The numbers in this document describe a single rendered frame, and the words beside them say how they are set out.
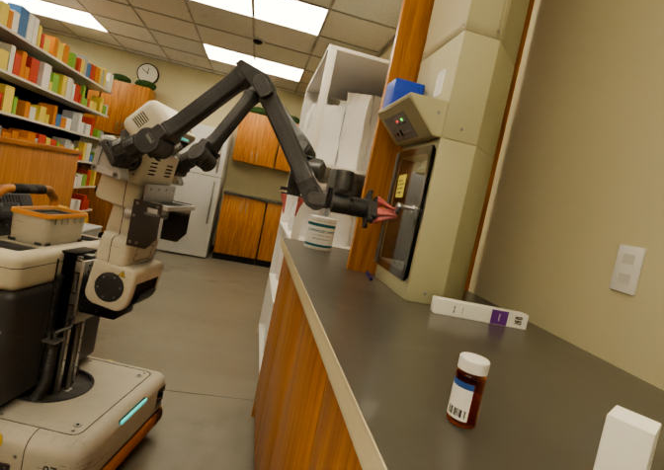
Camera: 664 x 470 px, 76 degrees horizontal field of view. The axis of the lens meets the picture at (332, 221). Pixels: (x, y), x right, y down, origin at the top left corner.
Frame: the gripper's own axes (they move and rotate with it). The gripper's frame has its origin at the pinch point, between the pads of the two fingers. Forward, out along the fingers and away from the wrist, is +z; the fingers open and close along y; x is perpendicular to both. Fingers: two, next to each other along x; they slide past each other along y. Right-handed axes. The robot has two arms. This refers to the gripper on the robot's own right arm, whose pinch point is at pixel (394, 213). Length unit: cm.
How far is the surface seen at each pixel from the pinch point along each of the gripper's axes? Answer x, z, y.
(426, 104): -24.7, -0.2, 21.7
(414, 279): 1.2, 6.6, -19.6
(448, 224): -7.7, 13.3, -4.8
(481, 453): -57, -10, -63
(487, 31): -36, 13, 42
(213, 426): 126, -44, -59
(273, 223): 444, -26, 215
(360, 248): 31.2, -2.0, 1.7
